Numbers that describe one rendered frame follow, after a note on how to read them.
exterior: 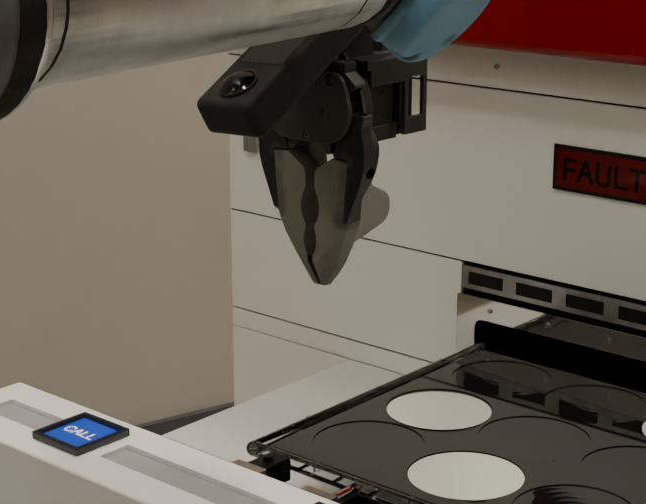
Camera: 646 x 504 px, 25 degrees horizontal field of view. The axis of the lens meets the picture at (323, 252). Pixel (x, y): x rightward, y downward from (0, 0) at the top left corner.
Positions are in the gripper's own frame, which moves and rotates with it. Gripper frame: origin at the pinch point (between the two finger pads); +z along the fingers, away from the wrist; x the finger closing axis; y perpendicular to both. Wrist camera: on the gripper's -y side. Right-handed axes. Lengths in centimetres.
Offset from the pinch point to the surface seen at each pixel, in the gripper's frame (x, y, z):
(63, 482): 22.5, -4.0, 20.8
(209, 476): 12.7, 2.2, 19.5
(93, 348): 188, 135, 86
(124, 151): 185, 144, 40
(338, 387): 41, 50, 33
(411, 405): 19.1, 35.6, 25.4
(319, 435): 21.1, 24.5, 25.6
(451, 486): 5.3, 23.4, 25.5
